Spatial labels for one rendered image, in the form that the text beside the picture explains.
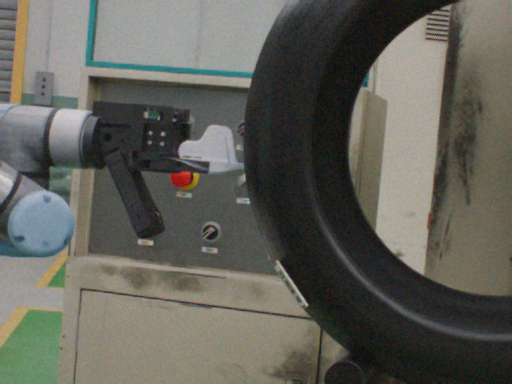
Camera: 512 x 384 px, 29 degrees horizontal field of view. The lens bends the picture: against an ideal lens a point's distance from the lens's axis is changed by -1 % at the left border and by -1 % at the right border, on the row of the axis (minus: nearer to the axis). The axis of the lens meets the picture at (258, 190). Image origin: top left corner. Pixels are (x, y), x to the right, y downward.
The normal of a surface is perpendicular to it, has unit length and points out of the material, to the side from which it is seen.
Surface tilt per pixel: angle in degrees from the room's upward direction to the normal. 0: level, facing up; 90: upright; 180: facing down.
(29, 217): 90
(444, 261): 90
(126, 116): 90
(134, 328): 90
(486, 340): 101
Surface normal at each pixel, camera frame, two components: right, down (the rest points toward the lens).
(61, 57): 0.09, 0.06
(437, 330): -0.28, 0.21
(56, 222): 0.40, 0.08
